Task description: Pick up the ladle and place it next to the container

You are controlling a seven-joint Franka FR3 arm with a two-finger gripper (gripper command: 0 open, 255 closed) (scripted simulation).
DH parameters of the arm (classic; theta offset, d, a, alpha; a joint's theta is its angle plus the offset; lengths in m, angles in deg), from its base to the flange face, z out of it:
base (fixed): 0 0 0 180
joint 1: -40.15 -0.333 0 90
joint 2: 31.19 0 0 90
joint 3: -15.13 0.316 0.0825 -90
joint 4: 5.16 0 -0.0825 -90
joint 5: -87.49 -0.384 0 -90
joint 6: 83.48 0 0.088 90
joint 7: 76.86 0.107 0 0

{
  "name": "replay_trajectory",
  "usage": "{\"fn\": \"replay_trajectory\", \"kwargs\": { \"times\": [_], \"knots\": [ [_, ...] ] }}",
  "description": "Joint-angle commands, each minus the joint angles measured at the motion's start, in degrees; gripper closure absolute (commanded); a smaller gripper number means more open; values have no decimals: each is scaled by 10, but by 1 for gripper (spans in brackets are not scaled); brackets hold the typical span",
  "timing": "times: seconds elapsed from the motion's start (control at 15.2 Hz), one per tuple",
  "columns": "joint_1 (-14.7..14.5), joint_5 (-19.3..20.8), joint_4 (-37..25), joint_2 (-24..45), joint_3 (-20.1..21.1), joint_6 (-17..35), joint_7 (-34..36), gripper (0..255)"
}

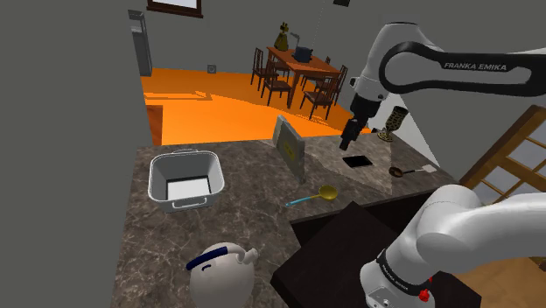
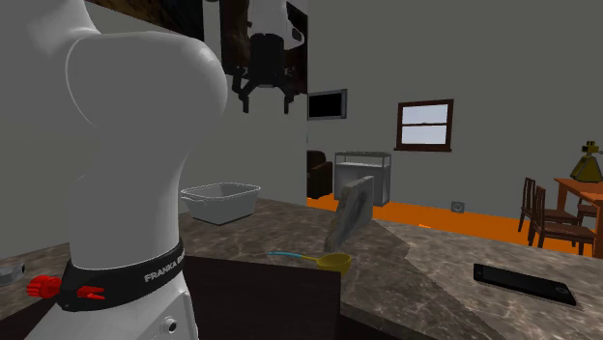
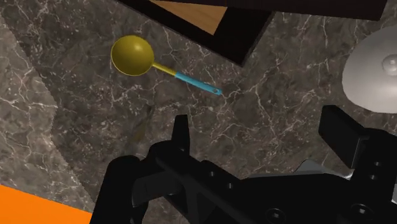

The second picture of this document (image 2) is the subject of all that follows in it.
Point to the brown wooden chair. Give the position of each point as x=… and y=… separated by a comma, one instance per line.
x=546, y=214
x=560, y=230

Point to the dark brown wall picture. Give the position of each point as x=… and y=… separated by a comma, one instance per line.
x=231, y=28

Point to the black wall screen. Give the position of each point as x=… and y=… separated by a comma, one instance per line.
x=326, y=104

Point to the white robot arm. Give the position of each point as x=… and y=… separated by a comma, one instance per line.
x=127, y=141

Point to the brown framed window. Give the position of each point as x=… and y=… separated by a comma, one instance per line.
x=425, y=124

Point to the dark robot stand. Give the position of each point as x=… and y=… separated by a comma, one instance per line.
x=264, y=301

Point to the dark brown armchair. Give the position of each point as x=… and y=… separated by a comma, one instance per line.
x=318, y=176

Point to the grey wall socket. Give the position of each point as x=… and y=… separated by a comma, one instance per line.
x=457, y=206

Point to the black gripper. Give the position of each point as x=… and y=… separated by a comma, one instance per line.
x=267, y=59

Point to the grey round tin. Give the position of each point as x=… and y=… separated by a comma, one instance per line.
x=10, y=275

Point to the black phone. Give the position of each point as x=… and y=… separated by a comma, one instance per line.
x=523, y=282

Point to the grey glass cabinet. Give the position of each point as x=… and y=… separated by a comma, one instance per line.
x=360, y=181

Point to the white rectangular basin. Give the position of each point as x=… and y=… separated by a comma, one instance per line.
x=221, y=207

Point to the grey stone slab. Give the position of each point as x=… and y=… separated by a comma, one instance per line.
x=351, y=216

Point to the brown wooden table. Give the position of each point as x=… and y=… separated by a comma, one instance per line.
x=584, y=188

